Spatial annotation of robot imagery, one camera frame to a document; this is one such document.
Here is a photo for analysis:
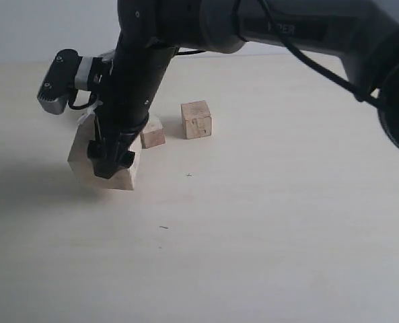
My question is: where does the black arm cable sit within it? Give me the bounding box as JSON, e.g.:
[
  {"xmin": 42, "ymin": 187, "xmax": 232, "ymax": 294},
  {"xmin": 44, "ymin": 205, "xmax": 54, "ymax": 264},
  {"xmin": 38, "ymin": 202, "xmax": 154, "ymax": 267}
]
[{"xmin": 172, "ymin": 0, "xmax": 385, "ymax": 108}]

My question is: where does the largest wooden cube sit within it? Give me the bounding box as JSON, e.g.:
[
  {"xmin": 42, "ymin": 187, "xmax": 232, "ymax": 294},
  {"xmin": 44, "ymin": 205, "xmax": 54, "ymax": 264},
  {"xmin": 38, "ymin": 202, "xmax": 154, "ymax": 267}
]
[{"xmin": 67, "ymin": 114, "xmax": 142, "ymax": 190}]

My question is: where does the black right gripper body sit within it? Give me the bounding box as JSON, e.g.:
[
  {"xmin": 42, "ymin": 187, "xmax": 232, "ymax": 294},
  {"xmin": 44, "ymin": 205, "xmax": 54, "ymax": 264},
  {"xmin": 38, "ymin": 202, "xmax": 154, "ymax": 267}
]
[{"xmin": 96, "ymin": 45, "xmax": 178, "ymax": 141}]

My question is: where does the smallest wooden cube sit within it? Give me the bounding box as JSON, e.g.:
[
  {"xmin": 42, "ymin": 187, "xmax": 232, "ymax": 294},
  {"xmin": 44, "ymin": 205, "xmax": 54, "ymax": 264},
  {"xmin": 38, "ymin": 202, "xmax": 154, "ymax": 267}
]
[{"xmin": 141, "ymin": 114, "xmax": 166, "ymax": 149}]

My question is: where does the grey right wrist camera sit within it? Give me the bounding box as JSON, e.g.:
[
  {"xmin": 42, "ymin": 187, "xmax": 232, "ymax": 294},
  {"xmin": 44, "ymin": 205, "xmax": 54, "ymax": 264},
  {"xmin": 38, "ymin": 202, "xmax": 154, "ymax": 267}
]
[{"xmin": 37, "ymin": 49, "xmax": 104, "ymax": 115}]

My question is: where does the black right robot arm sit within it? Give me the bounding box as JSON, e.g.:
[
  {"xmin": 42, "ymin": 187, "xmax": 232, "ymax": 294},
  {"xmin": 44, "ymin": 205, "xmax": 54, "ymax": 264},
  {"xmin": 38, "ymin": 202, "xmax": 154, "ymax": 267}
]
[{"xmin": 87, "ymin": 0, "xmax": 399, "ymax": 179}]

